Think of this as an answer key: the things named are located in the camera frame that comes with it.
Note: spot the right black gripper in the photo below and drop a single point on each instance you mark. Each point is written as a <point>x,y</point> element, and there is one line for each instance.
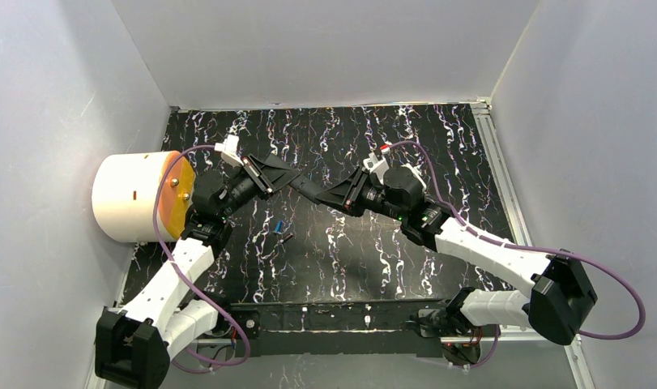
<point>357,190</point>

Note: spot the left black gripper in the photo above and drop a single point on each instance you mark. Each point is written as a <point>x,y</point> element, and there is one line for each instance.
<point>256,177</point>

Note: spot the black remote control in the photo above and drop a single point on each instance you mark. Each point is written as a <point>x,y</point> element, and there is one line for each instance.
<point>307,188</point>

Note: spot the blue battery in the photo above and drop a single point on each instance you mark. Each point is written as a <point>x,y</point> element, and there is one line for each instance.
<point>279,227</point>

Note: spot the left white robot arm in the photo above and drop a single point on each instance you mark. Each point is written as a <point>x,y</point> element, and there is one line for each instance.
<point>194,252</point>

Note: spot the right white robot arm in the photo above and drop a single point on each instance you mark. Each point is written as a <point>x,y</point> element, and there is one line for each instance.
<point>551,293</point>

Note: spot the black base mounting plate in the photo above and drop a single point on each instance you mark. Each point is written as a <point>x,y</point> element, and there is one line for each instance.
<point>413,327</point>

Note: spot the white orange cylinder container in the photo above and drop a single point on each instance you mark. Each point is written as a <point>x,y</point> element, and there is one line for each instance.
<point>128,186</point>

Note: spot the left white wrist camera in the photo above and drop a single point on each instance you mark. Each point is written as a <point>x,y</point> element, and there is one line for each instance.
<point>227,149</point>

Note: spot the right aluminium frame rail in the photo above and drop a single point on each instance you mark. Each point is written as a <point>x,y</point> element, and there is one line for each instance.
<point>482,113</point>

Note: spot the aluminium frame rail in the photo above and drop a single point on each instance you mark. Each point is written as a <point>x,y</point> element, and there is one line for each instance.
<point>482,113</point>
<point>132,358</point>

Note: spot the front aluminium frame rail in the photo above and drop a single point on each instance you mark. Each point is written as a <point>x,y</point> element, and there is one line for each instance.
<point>132,358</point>

